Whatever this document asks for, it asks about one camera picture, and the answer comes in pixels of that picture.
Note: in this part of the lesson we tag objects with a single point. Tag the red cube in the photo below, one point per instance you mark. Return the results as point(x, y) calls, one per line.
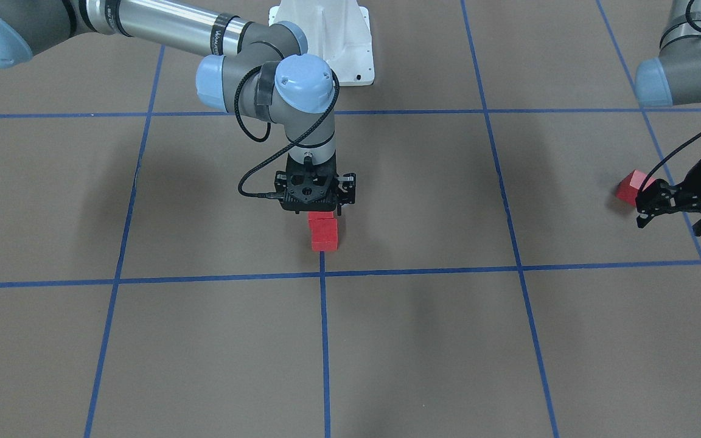
point(324, 235)
point(628, 189)
point(320, 216)

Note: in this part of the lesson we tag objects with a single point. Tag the white pedestal column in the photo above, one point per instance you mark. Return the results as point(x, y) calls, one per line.
point(339, 32)

